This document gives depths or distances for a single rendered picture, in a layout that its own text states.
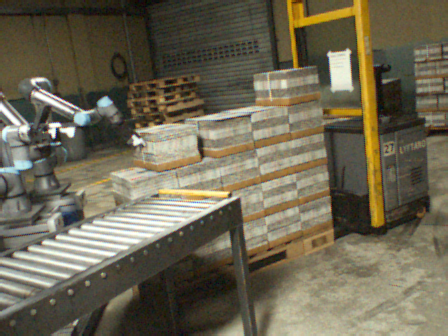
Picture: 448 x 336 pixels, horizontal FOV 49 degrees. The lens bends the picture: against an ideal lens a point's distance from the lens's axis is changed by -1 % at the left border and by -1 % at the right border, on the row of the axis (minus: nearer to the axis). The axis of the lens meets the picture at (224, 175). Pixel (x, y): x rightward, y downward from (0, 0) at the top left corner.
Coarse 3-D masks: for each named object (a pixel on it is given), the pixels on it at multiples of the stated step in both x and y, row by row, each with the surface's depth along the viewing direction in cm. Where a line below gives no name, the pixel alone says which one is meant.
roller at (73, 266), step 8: (16, 256) 185; (24, 256) 183; (32, 256) 180; (40, 256) 178; (48, 256) 177; (40, 264) 176; (48, 264) 173; (56, 264) 171; (64, 264) 168; (72, 264) 166; (80, 264) 165; (88, 264) 164
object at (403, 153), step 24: (360, 120) 412; (408, 120) 377; (336, 144) 397; (360, 144) 375; (384, 144) 359; (408, 144) 373; (336, 168) 404; (360, 168) 381; (384, 168) 362; (408, 168) 376; (384, 192) 366; (408, 192) 379; (408, 216) 383
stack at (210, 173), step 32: (224, 160) 308; (256, 160) 321; (288, 160) 334; (128, 192) 286; (256, 192) 322; (288, 192) 337; (256, 224) 326; (288, 224) 340; (192, 256) 304; (224, 256) 315; (256, 256) 331; (288, 256) 343; (192, 288) 321
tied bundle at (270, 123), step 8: (256, 112) 318; (264, 112) 319; (272, 112) 323; (280, 112) 325; (256, 120) 318; (264, 120) 321; (272, 120) 324; (280, 120) 327; (256, 128) 318; (264, 128) 321; (272, 128) 324; (280, 128) 327; (288, 128) 330; (256, 136) 318; (264, 136) 321; (272, 136) 325
